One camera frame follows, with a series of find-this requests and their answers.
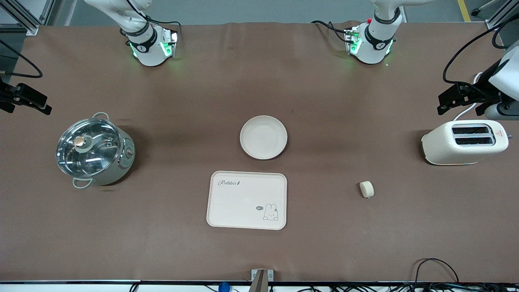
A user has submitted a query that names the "round cream plate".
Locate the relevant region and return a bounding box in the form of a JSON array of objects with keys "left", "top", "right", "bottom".
[{"left": 240, "top": 116, "right": 288, "bottom": 160}]

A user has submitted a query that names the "cream rabbit print tray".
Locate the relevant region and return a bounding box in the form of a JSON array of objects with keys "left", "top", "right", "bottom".
[{"left": 206, "top": 171, "right": 287, "bottom": 230}]

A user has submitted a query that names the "cream two-slot toaster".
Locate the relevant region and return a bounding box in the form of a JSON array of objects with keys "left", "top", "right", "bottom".
[{"left": 421, "top": 120, "right": 509, "bottom": 165}]

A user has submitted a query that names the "glass pot lid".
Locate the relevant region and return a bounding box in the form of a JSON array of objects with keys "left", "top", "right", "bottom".
[{"left": 56, "top": 118, "right": 122, "bottom": 178}]

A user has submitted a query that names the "steel electric cooking pot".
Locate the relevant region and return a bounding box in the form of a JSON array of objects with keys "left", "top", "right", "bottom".
[{"left": 56, "top": 112, "right": 136, "bottom": 189}]

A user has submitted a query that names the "white toaster power cable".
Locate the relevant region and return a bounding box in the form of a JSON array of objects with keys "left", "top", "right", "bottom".
[{"left": 453, "top": 72, "right": 484, "bottom": 122}]

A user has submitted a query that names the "aluminium frame profile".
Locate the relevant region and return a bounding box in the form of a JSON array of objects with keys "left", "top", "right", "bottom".
[
  {"left": 485, "top": 0, "right": 519, "bottom": 30},
  {"left": 0, "top": 0, "right": 53, "bottom": 35}
]

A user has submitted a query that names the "black left arm base cable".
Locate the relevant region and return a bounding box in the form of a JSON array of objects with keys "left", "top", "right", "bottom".
[{"left": 311, "top": 20, "right": 350, "bottom": 43}]

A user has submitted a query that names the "black arm base cable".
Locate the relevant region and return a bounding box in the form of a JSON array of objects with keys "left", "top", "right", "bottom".
[
  {"left": 126, "top": 0, "right": 182, "bottom": 41},
  {"left": 311, "top": 20, "right": 350, "bottom": 43}
]

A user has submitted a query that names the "looped black cable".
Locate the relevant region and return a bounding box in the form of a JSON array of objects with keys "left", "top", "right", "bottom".
[{"left": 414, "top": 258, "right": 459, "bottom": 284}]

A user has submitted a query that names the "black right arm base cable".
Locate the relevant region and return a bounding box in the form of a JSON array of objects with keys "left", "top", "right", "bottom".
[{"left": 126, "top": 0, "right": 182, "bottom": 41}]

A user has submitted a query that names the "black cable bundle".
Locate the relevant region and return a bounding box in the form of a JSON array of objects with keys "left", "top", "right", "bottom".
[{"left": 284, "top": 283, "right": 519, "bottom": 292}]

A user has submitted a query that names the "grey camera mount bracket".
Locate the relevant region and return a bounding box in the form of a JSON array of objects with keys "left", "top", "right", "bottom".
[{"left": 251, "top": 269, "right": 273, "bottom": 292}]

